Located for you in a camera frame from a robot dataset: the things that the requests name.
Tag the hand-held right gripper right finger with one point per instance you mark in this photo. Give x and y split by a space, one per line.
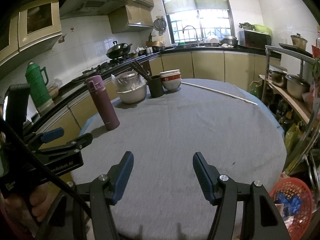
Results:
202 177

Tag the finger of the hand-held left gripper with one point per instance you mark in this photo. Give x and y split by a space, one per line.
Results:
52 133
75 142

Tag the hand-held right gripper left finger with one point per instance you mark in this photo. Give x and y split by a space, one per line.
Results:
123 177

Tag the red plastic basket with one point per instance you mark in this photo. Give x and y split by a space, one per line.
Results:
300 187

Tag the person's left forearm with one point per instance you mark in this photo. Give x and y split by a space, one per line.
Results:
15 228

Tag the person's left hand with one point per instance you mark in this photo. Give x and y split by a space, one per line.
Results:
37 202

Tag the clear bag with bowl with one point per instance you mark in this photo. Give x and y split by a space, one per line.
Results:
55 88

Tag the purple thermos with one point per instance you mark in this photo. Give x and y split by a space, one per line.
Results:
105 102

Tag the green thermos jug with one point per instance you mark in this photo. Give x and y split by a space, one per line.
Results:
37 85

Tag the metal basin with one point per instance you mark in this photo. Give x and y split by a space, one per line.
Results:
132 95

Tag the gas stove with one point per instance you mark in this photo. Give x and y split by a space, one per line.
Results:
100 68

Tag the clear plastic cover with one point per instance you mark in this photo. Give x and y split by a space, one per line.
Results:
128 80

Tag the thin white rod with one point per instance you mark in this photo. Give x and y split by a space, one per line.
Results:
220 92

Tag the light blue table cover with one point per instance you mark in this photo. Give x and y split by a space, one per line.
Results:
275 120

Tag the black chopstick holder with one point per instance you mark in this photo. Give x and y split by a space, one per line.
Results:
157 86

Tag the yellow plastic bag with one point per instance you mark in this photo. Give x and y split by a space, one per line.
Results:
292 136

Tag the black wok with lid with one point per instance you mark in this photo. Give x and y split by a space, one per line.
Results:
117 50

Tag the red banded white bowl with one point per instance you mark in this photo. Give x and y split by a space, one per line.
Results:
170 76

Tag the yellow base cabinets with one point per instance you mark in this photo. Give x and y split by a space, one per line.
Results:
207 65

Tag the small steel pot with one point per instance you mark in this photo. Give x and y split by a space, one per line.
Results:
278 78

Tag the golden pot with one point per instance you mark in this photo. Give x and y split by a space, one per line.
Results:
156 45

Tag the black kitchen countertop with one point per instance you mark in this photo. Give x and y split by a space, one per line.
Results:
207 49

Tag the large steel pot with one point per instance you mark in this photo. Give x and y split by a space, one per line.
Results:
297 87

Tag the range hood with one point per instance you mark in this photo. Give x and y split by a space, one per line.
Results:
95 3

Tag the grey lidded pot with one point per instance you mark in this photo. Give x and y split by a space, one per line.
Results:
230 41

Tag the white kettle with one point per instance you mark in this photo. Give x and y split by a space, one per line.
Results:
212 38

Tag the chrome faucet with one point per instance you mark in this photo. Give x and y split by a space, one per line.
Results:
196 33

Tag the hanging metal strainer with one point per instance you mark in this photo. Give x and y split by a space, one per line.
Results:
160 25

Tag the black microwave oven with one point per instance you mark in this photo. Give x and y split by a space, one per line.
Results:
256 40

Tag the metal shelf rack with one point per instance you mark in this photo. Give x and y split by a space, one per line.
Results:
302 62

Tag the barred window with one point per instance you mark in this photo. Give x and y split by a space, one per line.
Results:
200 25

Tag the pale green cabbage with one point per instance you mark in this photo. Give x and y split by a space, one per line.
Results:
262 29

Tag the brass pot with lid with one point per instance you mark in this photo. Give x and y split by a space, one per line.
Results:
299 42

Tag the yellow wall cabinets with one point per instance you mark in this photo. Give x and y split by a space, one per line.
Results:
37 22

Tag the small yellow wall cabinet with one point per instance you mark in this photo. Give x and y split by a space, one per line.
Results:
130 20

